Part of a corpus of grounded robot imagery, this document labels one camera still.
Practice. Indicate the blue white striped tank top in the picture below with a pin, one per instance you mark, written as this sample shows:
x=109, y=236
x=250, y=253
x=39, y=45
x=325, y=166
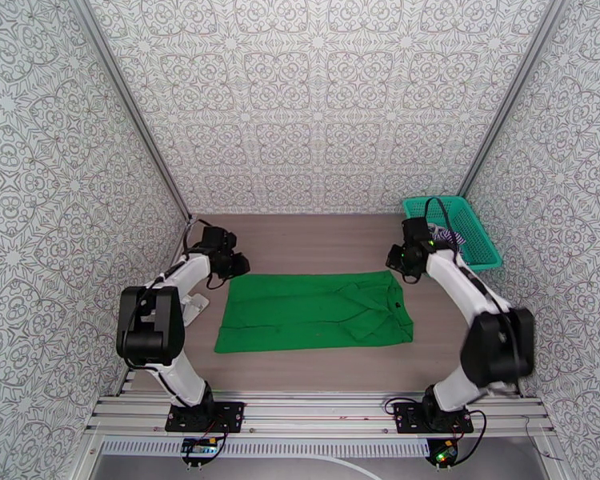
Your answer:
x=452, y=238

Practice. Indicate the green shirt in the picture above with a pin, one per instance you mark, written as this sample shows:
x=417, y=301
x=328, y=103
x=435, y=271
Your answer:
x=290, y=313

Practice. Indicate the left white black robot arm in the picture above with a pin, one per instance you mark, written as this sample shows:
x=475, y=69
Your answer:
x=190, y=273

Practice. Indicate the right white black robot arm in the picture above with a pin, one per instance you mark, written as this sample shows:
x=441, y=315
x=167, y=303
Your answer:
x=455, y=278

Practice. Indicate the small white stand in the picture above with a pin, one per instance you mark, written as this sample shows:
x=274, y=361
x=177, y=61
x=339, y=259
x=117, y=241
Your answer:
x=196, y=308

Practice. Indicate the green plastic mesh basket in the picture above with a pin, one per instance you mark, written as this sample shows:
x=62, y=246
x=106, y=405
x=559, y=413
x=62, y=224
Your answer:
x=472, y=228

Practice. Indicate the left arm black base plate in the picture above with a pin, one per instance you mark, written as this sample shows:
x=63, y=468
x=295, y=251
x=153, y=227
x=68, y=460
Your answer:
x=230, y=418

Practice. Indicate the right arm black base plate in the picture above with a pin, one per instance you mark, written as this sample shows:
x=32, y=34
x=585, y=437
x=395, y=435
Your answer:
x=405, y=418

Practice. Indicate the aluminium mounting rail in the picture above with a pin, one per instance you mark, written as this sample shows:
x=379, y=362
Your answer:
x=320, y=413

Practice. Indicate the aluminium corner post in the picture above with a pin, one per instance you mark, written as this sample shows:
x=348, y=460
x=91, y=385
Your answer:
x=509, y=93
x=130, y=101

